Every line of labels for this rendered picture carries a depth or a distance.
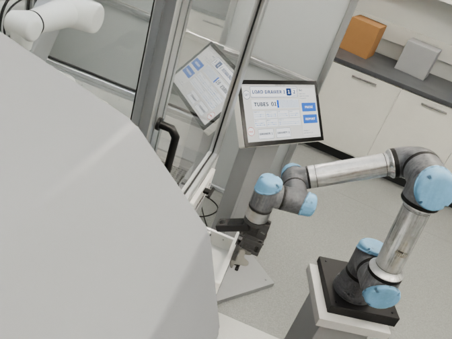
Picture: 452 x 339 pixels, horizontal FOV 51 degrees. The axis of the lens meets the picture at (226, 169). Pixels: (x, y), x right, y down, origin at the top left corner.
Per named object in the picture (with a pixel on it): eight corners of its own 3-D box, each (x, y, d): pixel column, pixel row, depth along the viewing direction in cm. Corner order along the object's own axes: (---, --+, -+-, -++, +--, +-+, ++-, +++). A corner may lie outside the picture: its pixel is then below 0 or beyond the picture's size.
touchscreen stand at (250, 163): (272, 286, 283) (341, 144, 230) (210, 306, 257) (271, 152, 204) (229, 231, 315) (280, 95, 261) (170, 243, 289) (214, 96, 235)
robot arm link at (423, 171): (383, 284, 169) (448, 155, 142) (394, 317, 157) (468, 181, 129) (350, 279, 169) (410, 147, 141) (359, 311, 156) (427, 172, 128)
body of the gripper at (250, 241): (256, 258, 150) (268, 231, 144) (231, 248, 151) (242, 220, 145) (261, 244, 157) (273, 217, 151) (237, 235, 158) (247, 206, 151)
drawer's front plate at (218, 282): (234, 251, 175) (243, 229, 169) (211, 306, 151) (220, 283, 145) (230, 249, 175) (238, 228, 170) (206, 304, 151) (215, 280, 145)
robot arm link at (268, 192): (286, 190, 137) (259, 182, 136) (274, 218, 143) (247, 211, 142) (285, 175, 144) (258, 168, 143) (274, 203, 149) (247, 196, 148)
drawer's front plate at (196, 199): (209, 189, 204) (216, 168, 198) (186, 227, 179) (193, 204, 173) (205, 187, 204) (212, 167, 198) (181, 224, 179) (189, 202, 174)
